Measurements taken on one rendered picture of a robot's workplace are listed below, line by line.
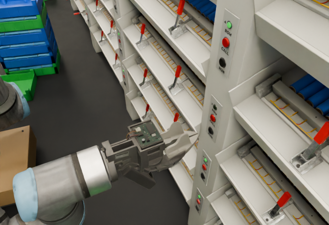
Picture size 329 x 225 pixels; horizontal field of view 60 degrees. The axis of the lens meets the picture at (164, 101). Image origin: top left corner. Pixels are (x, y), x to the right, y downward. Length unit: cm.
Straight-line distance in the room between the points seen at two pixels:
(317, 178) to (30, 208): 47
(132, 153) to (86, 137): 94
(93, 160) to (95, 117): 103
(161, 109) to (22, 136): 64
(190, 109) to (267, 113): 31
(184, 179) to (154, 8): 63
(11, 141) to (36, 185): 84
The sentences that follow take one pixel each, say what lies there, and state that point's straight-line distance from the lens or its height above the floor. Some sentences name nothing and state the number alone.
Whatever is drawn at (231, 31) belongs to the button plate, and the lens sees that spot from 51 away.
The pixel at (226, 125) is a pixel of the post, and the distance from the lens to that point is 61.
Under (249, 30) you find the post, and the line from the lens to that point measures 47.
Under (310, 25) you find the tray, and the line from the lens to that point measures 43.
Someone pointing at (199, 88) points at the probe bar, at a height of 59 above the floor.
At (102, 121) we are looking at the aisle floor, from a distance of 155.
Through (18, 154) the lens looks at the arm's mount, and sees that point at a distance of 133.
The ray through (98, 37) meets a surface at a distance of 191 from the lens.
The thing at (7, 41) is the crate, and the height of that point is 26.
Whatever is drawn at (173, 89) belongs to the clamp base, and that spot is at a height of 56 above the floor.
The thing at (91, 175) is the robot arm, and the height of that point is 67.
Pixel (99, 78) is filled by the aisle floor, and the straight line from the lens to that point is 183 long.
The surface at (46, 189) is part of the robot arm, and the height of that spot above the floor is 67.
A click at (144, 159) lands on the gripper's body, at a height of 66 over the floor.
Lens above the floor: 112
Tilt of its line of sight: 44 degrees down
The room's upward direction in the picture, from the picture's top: straight up
